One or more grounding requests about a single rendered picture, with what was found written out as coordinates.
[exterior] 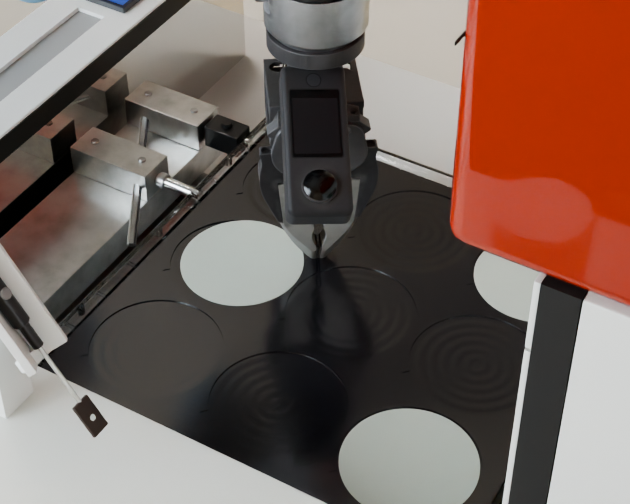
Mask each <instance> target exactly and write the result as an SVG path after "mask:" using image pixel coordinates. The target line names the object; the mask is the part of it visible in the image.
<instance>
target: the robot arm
mask: <svg viewBox="0 0 630 504"><path fill-rule="evenodd" d="M255 1H256V2H263V15H264V25H265V27H266V45H267V48H268V50H269V52H270V53H271V55H272V56H273V57H274V58H275V59H263V63H264V95H265V116H266V124H267V126H266V129H267V136H268V137H269V143H270V146H261V147H259V155H260V160H259V163H258V175H259V183H260V190H261V193H262V196H263V198H264V200H265V202H266V203H267V205H268V207H269V208H270V210H271V211H272V213H273V215H274V216H275V218H276V220H277V221H278V223H280V224H281V226H282V228H283V229H284V231H285V232H286V234H287V235H288V236H289V238H290V239H291V240H292V242H293V243H294V244H295V245H296V246H297V247H298V248H299V249H300V250H301V251H302V252H304V253H305V254H306V255H307V256H309V257H310V258H312V259H315V258H324V257H326V256H327V255H328V254H329V253H330V252H331V251H332V250H333V249H334V248H335V247H336V246H337V245H338V244H339V243H340V242H341V241H342V240H343V238H344V237H345V236H346V235H347V233H348V232H349V231H350V229H351V228H352V226H353V225H354V223H355V221H356V219H357V218H358V217H360V216H361V214H362V212H363V210H364V209H365V207H366V205H367V203H368V201H369V200H370V198H371V196H372V194H373V193H374V190H375V188H376V185H377V182H378V174H379V172H378V164H377V159H376V155H377V151H378V145H377V140H376V139H366V137H365V133H367V132H369V131H370V130H371V127H370V122H369V119H368V118H366V117H365V116H363V108H364V98H363V94H362V89H361V84H360V79H359V74H358V70H357V65H356V60H355V58H357V57H358V56H359V55H360V53H361V52H362V50H363V48H364V45H365V30H366V28H367V27H368V24H369V6H370V0H255ZM347 63H348V64H350V69H348V68H343V65H345V64H347ZM280 64H283V66H282V67H274V66H280ZM284 65H285V67H284ZM314 224H323V225H324V226H323V229H322V230H321V232H320V234H318V243H317V236H316V234H314V232H313V231H314Z"/></svg>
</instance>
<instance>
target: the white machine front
mask: <svg viewBox="0 0 630 504"><path fill-rule="evenodd" d="M587 293H588V291H587V290H584V289H582V288H579V287H576V286H574V285H571V284H569V283H566V282H563V281H561V280H558V279H556V278H553V277H550V276H548V275H545V274H543V273H540V274H539V275H538V276H537V278H536V279H535V281H534V286H533V292H532V299H531V306H530V313H529V320H528V327H527V334H526V341H525V347H526V348H525V350H524V355H523V362H522V369H521V376H520V383H519V390H518V397H517V404H516V411H515V418H514V425H513V432H512V439H511V445H510V452H509V459H508V466H507V473H506V480H505V487H504V494H503V501H502V504H547V499H548V493H549V487H550V482H551V476H552V471H553V465H554V459H555V454H556V448H557V442H558V437H559V431H560V426H561V420H562V414H563V409H564V403H565V397H566V392H567V386H568V381H569V375H570V369H571V364H572V358H573V353H574V347H575V341H576V336H577V330H578V324H579V319H580V313H581V308H582V302H583V299H584V298H585V296H586V295H587Z"/></svg>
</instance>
